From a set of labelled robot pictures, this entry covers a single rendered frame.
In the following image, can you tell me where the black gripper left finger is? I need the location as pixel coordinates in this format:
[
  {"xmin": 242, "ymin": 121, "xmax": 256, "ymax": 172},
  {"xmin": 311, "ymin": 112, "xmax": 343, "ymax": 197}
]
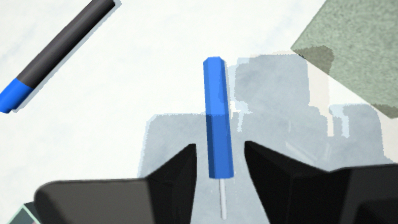
[{"xmin": 34, "ymin": 143, "xmax": 197, "ymax": 224}]

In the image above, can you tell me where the blue stylus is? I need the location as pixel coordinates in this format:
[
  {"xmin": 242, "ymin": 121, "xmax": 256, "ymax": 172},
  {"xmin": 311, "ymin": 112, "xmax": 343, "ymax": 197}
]
[{"xmin": 203, "ymin": 56, "xmax": 234, "ymax": 220}]

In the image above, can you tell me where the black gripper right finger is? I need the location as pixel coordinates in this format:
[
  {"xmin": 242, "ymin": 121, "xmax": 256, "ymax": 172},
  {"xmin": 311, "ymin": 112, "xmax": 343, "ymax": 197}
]
[{"xmin": 244, "ymin": 141, "xmax": 398, "ymax": 224}]

